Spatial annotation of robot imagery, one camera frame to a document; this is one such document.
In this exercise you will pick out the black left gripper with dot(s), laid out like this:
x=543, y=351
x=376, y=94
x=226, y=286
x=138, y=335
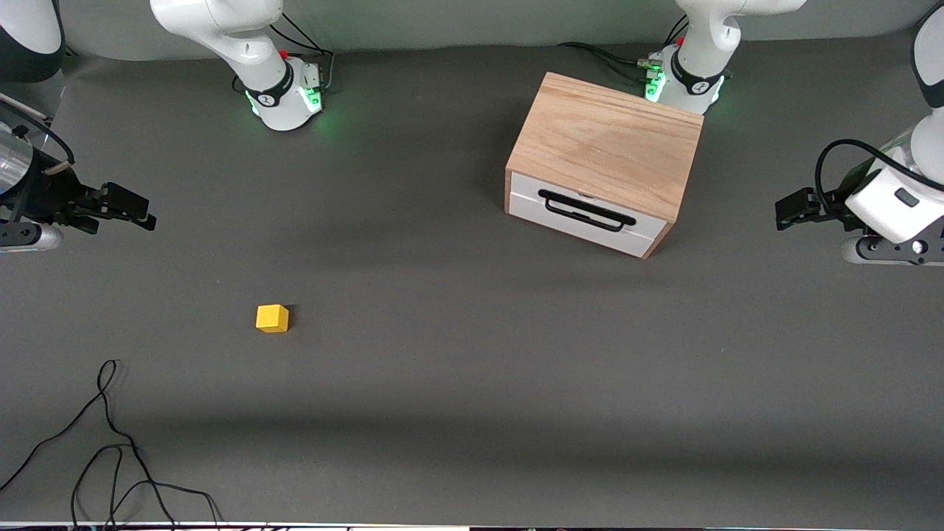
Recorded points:
x=832, y=206

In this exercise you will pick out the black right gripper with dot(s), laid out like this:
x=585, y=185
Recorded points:
x=50, y=196

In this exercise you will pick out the yellow wooden block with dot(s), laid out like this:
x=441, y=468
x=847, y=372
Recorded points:
x=271, y=318

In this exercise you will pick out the white-fronted wooden drawer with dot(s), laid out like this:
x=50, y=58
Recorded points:
x=527, y=199

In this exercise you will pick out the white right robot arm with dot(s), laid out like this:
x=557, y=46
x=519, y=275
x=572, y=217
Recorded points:
x=243, y=44

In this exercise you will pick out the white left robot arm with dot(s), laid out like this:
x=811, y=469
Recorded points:
x=700, y=44

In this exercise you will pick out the wooden drawer cabinet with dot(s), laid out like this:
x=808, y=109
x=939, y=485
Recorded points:
x=605, y=140

